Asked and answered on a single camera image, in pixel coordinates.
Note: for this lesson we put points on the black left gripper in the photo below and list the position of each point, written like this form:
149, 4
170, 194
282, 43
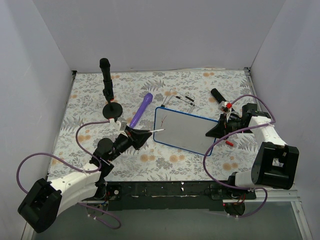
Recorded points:
131, 136

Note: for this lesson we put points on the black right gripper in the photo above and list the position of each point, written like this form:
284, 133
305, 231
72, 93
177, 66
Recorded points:
225, 125

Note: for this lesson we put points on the red marker cap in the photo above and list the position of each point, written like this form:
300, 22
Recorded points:
229, 143

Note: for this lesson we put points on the red white marker pen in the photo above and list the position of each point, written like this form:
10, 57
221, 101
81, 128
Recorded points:
156, 130

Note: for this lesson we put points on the blue framed whiteboard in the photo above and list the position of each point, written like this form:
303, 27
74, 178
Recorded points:
183, 131

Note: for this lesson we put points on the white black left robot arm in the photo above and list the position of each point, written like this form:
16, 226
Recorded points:
47, 199

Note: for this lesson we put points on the black round microphone stand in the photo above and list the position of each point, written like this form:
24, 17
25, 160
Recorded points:
112, 110

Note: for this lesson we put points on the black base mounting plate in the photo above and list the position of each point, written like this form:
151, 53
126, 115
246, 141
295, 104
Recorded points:
168, 195

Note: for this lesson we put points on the black microphone on stand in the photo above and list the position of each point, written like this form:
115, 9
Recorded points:
105, 66

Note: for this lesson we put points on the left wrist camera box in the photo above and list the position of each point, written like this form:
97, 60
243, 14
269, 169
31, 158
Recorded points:
120, 124

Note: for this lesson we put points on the black wire whiteboard stand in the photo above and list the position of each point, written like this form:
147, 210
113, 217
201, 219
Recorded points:
175, 98

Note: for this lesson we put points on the aluminium front rail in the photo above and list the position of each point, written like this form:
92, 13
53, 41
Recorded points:
274, 195

